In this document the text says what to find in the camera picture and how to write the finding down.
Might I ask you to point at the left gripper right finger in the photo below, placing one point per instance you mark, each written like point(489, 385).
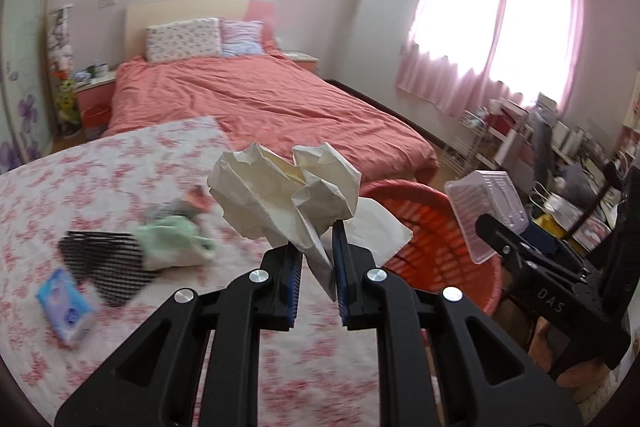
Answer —
point(441, 360)

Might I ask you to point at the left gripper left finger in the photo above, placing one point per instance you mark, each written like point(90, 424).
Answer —
point(194, 361)

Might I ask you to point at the blue tissue pack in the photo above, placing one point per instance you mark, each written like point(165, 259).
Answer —
point(67, 311)

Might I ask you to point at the black checkered mesh net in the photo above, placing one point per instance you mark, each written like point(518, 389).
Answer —
point(111, 262)

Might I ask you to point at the green white cloth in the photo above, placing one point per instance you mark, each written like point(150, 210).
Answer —
point(173, 242)

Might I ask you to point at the clear plastic packaging tray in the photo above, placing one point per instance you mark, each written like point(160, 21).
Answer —
point(480, 192)

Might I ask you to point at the white tissue paper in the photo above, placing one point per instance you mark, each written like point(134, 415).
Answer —
point(297, 202)

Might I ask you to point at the person's right hand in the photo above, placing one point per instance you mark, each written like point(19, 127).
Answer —
point(579, 376)

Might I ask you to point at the cluttered desk with items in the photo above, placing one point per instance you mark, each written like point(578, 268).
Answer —
point(561, 190)

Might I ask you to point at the red plastic laundry basket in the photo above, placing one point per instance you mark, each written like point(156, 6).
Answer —
point(436, 257)

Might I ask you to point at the pink white bookshelf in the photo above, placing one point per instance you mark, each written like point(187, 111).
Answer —
point(631, 120)

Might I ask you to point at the red bin by nightstand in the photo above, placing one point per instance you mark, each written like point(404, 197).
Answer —
point(97, 116)

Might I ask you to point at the wardrobe with purple flowers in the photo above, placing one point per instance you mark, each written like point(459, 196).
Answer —
point(26, 121)

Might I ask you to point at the pink left nightstand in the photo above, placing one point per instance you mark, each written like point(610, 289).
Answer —
point(97, 92)

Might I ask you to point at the salmon pink bed duvet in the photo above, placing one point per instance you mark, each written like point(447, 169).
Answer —
point(270, 100)

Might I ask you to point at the white mug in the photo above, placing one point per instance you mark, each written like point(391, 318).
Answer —
point(100, 70)

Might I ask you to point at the pink window curtain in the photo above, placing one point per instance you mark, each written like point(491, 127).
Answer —
point(461, 54)

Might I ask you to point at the plush toy display tube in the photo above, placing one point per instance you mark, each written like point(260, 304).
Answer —
point(61, 71)

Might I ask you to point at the floral white pillow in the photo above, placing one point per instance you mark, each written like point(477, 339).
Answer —
point(183, 40)

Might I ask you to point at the pink striped pillow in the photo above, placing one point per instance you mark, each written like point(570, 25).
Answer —
point(241, 37)

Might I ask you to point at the right bedside nightstand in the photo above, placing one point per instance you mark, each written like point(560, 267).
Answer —
point(303, 60)

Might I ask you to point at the beige pink headboard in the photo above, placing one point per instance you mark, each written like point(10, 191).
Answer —
point(139, 16)

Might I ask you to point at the white wire rack cart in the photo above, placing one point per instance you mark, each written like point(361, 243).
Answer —
point(459, 154)

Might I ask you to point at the wall power socket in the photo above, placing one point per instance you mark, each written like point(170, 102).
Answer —
point(106, 3)

